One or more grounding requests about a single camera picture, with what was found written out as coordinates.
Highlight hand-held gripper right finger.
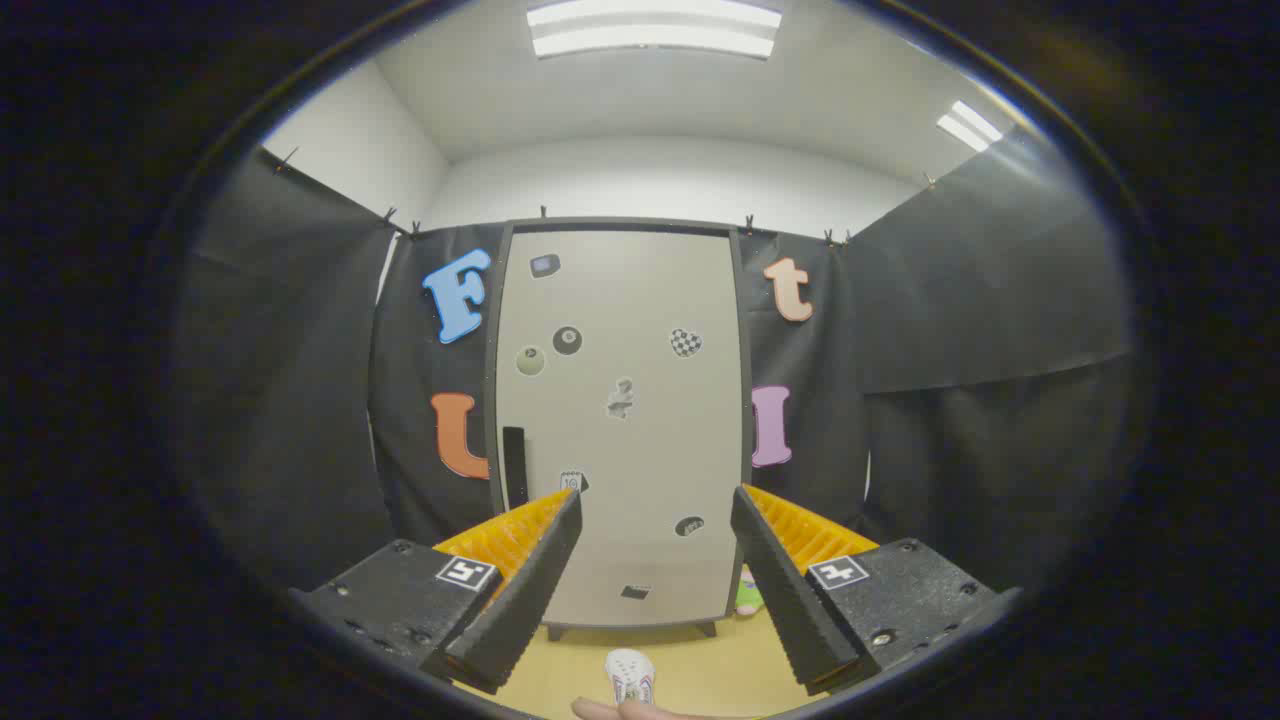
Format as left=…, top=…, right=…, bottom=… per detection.
left=730, top=484, right=1023, bottom=698

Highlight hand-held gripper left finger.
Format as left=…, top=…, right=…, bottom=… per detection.
left=290, top=488, right=584, bottom=696

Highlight white shoe red blue stripes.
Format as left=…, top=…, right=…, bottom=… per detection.
left=605, top=648, right=656, bottom=706

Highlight grey shoe cabinet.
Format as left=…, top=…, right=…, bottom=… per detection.
left=484, top=218, right=754, bottom=641

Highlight light grey shoe cabinet door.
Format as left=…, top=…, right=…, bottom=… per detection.
left=494, top=228, right=746, bottom=629

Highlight black backdrop cloth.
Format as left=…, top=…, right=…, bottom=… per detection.
left=175, top=130, right=1136, bottom=601

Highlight small ceiling light panel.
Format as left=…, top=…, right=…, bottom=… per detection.
left=937, top=100, right=1003, bottom=153

